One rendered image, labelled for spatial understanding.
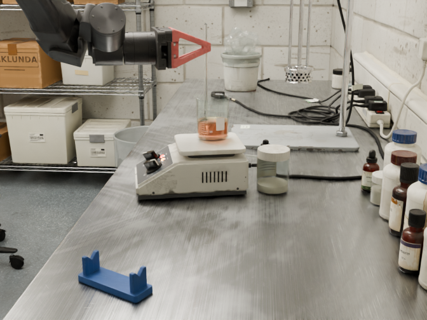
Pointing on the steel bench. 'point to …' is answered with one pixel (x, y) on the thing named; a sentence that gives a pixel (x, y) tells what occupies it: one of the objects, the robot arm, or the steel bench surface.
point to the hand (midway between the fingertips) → (206, 47)
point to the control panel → (157, 162)
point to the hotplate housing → (197, 176)
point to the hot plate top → (186, 140)
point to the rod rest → (114, 280)
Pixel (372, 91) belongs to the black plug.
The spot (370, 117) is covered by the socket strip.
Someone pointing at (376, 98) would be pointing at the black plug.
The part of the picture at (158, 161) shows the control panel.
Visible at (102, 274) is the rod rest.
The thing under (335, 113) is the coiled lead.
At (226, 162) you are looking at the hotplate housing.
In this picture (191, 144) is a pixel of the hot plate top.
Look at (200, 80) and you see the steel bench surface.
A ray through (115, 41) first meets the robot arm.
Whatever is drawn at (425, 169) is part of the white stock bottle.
